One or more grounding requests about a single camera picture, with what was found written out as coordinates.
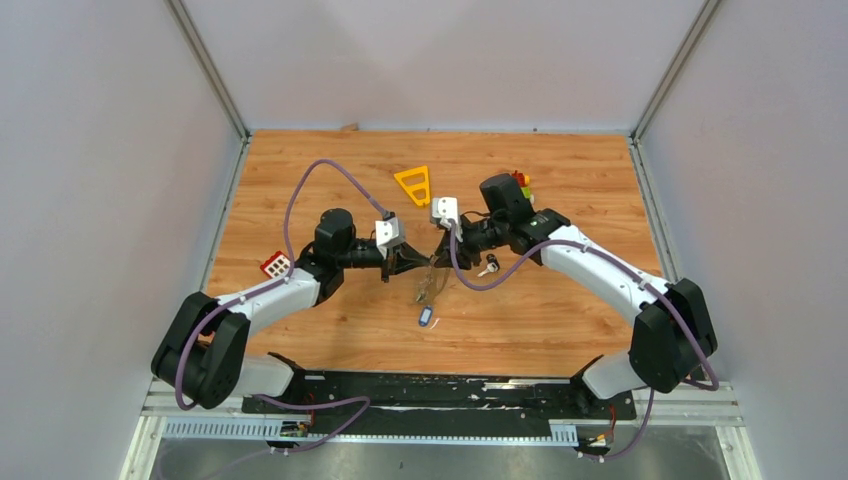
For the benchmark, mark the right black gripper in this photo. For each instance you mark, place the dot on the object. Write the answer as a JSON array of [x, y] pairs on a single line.
[[465, 256]]

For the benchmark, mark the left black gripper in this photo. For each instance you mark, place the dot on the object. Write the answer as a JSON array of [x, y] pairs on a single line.
[[402, 259]]

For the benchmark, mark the black head silver key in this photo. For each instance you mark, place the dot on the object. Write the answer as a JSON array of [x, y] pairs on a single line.
[[492, 265]]

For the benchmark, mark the metal keyring with keys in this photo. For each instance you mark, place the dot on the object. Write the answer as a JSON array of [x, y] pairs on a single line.
[[433, 283]]

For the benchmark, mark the blue key tag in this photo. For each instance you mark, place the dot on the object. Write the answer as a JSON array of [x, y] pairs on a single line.
[[425, 316]]

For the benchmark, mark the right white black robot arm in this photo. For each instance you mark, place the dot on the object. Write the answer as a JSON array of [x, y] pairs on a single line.
[[672, 332]]

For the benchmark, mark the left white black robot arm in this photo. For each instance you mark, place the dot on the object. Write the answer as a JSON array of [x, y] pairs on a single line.
[[203, 354]]

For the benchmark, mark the yellow triangular plastic piece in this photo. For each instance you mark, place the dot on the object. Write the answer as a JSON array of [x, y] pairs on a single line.
[[415, 182]]

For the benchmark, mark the red green toy block figure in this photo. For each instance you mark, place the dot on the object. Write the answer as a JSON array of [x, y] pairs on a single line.
[[523, 181]]

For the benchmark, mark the red white toy block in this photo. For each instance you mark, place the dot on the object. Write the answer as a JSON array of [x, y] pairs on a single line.
[[277, 265]]

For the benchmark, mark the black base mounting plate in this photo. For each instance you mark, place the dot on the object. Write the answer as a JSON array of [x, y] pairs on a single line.
[[446, 404]]

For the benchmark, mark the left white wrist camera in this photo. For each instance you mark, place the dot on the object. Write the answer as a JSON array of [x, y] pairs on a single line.
[[389, 234]]

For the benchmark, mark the white slotted cable duct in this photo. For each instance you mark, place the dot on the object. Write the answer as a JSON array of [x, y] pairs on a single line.
[[278, 430]]

